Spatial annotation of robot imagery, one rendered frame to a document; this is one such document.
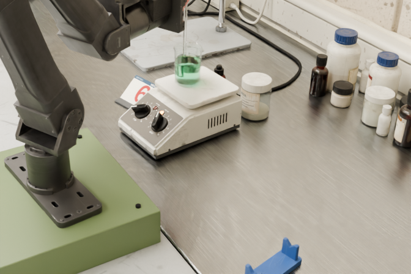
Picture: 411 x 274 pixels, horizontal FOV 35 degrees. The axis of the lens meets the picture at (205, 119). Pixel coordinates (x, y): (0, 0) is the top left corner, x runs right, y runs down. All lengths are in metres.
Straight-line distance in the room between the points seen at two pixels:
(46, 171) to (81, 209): 0.07
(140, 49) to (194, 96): 0.40
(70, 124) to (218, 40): 0.74
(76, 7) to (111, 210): 0.29
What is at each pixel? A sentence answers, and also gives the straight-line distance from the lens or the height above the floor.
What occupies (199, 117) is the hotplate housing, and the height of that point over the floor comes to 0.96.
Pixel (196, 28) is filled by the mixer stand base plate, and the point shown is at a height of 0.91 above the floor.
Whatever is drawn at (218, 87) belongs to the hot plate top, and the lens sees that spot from 1.21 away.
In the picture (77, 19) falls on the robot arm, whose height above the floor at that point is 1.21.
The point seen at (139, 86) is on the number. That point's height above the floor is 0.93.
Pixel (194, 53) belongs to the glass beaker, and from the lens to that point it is 1.18.
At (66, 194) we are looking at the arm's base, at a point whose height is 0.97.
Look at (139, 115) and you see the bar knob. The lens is 1.20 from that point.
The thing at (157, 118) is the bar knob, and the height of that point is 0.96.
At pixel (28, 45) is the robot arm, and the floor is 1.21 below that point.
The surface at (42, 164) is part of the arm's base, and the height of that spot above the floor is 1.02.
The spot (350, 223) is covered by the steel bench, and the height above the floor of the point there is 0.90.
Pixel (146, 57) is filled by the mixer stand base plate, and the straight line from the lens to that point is 1.51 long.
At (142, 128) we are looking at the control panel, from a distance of 1.18.
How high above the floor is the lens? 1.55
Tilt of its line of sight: 31 degrees down
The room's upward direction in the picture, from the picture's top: 2 degrees clockwise
